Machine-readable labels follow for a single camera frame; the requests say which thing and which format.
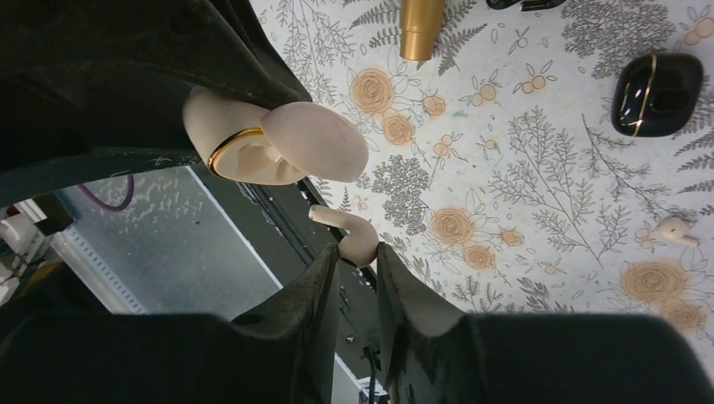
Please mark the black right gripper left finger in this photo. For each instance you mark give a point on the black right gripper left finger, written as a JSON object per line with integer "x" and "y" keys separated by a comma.
{"x": 280, "y": 351}

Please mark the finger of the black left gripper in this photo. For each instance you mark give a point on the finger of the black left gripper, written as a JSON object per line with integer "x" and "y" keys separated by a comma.
{"x": 90, "y": 89}

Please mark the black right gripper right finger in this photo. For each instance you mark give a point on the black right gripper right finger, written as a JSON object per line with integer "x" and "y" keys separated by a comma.
{"x": 432, "y": 352}

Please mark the white earbud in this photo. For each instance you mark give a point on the white earbud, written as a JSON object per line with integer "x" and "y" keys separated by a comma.
{"x": 359, "y": 246}
{"x": 676, "y": 230}

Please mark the cream earbud charging case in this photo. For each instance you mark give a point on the cream earbud charging case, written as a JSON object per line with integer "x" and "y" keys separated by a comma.
{"x": 243, "y": 142}

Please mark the black earbud charging case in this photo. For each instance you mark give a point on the black earbud charging case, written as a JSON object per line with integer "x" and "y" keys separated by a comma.
{"x": 656, "y": 95}

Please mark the gold microphone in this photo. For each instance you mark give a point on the gold microphone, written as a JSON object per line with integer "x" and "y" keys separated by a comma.
{"x": 420, "y": 22}

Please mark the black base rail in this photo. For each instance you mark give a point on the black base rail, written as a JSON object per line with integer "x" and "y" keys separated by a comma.
{"x": 273, "y": 219}

